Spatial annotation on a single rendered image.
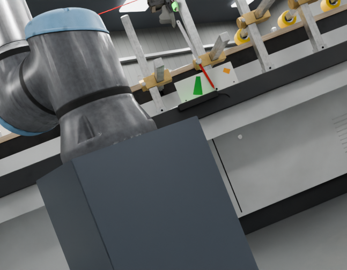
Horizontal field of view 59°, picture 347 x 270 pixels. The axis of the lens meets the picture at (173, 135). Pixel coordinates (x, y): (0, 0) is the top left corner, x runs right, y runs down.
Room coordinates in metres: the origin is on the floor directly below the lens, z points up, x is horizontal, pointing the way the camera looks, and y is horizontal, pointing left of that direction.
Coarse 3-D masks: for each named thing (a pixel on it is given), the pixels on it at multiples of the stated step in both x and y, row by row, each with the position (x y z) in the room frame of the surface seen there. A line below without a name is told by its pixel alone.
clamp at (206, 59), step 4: (208, 52) 1.29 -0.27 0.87; (200, 56) 1.29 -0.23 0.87; (204, 56) 1.29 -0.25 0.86; (208, 56) 1.29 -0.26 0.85; (220, 56) 1.29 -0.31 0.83; (224, 56) 1.29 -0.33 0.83; (204, 60) 1.29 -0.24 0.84; (208, 60) 1.29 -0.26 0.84; (216, 60) 1.29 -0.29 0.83; (220, 60) 1.30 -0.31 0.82; (196, 64) 1.29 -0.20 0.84; (204, 64) 1.29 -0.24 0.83; (208, 64) 1.29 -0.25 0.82; (212, 64) 1.32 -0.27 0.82; (196, 68) 1.30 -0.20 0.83; (200, 68) 1.30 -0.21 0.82
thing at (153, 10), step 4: (148, 0) 1.21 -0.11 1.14; (152, 0) 1.20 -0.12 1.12; (156, 0) 1.20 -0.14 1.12; (160, 0) 1.20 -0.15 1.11; (164, 0) 1.20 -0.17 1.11; (148, 4) 1.26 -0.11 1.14; (152, 4) 1.19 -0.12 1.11; (156, 4) 1.20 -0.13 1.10; (160, 4) 1.22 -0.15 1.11; (164, 4) 1.22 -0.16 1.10; (152, 8) 1.21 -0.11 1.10; (156, 8) 1.24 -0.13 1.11; (160, 8) 1.25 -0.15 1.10; (152, 12) 1.25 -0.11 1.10
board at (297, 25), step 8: (336, 8) 1.54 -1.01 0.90; (344, 8) 1.55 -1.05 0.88; (320, 16) 1.54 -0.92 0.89; (328, 16) 1.54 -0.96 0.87; (296, 24) 1.53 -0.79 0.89; (272, 32) 1.53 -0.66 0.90; (280, 32) 1.53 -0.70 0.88; (264, 40) 1.52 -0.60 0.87; (232, 48) 1.52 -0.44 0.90; (240, 48) 1.52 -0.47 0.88; (192, 64) 1.51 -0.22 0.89; (176, 72) 1.50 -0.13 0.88; (136, 88) 1.49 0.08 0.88; (8, 136) 1.46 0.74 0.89; (16, 136) 1.46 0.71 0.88
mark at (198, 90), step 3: (198, 78) 1.29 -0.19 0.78; (195, 81) 1.29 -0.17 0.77; (198, 81) 1.29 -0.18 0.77; (195, 84) 1.29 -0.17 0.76; (198, 84) 1.29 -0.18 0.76; (195, 87) 1.29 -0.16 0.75; (198, 87) 1.29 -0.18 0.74; (201, 87) 1.29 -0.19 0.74; (195, 90) 1.29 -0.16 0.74; (198, 90) 1.29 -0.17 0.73; (201, 90) 1.29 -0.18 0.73; (195, 93) 1.28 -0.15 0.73; (198, 93) 1.29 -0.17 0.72; (201, 93) 1.29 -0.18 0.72
